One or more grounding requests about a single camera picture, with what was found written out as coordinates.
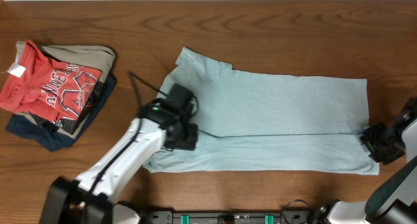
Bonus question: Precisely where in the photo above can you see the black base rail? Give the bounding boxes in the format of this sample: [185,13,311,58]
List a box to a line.
[111,201,323,224]

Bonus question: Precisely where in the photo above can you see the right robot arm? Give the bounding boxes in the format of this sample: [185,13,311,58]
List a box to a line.
[310,97,416,224]

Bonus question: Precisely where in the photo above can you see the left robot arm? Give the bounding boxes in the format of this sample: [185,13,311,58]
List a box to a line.
[40,97,199,223]

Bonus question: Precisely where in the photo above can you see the beige folded shirt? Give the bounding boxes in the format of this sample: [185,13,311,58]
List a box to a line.
[18,45,116,139]

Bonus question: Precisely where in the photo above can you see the light blue t-shirt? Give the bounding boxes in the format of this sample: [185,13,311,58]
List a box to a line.
[145,48,379,175]

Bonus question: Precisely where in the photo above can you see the navy folded garment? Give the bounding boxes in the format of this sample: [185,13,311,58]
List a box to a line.
[5,74,117,152]

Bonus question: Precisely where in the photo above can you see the red printed t-shirt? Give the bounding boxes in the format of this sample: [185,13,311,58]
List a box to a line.
[1,40,102,121]

